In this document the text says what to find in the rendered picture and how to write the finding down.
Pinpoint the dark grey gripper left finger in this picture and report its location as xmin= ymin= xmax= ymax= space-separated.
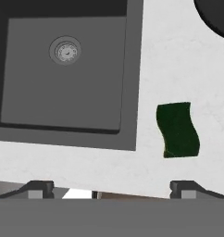
xmin=0 ymin=181 xmax=56 ymax=200

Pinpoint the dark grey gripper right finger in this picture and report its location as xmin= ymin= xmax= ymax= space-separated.
xmin=169 ymin=181 xmax=224 ymax=200

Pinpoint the dark green sponge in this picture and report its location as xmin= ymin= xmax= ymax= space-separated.
xmin=156 ymin=101 xmax=201 ymax=159

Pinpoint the dark grey sink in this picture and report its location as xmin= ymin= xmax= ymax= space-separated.
xmin=0 ymin=0 xmax=144 ymax=152

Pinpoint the black pan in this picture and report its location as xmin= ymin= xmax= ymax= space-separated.
xmin=193 ymin=0 xmax=224 ymax=41

